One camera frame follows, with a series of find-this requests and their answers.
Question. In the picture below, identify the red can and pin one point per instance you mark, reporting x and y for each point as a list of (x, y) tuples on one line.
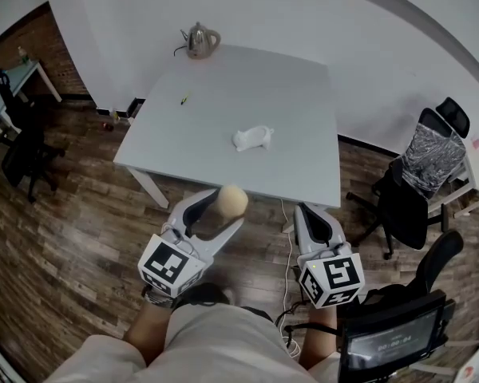
[(107, 126)]

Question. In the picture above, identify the black chair with rounded headrest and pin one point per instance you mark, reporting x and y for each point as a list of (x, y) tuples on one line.
[(437, 261)]

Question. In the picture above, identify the yellow and black pen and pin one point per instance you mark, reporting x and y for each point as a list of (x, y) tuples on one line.
[(184, 98)]

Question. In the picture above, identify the person's right forearm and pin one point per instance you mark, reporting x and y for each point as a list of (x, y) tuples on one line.
[(319, 343)]

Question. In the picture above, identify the clear bottle with green contents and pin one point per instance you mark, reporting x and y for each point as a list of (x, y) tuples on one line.
[(22, 56)]

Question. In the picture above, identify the black office chair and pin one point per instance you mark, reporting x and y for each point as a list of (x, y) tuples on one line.
[(22, 142)]

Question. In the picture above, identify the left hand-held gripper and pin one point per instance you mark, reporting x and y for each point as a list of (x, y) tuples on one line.
[(171, 263)]

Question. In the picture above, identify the white cat-shaped soap dish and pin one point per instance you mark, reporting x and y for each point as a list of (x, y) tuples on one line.
[(252, 138)]

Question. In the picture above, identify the braided wristband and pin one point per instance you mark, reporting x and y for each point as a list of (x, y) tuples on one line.
[(157, 298)]

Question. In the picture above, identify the white table leg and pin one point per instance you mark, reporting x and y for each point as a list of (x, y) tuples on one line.
[(148, 184)]

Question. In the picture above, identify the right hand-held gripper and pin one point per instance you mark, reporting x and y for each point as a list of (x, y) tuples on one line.
[(335, 275)]

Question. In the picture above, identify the black chair with mesh back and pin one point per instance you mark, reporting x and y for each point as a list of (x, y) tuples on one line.
[(419, 182)]

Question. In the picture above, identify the black box at wall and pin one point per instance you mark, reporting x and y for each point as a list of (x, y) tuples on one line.
[(134, 108)]

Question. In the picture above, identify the white side desk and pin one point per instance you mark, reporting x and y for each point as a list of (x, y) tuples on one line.
[(10, 84)]

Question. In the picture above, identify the person's left forearm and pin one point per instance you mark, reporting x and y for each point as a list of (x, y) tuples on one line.
[(147, 329)]

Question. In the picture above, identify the black screen with timer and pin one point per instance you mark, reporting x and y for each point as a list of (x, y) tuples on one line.
[(395, 339)]

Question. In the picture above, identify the steel electric kettle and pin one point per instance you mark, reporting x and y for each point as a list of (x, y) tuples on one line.
[(200, 40)]

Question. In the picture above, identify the beige bar of soap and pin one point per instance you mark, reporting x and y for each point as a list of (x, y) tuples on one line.
[(232, 201)]

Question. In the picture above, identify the person's black shoe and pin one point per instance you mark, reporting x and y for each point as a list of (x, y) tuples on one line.
[(207, 293)]

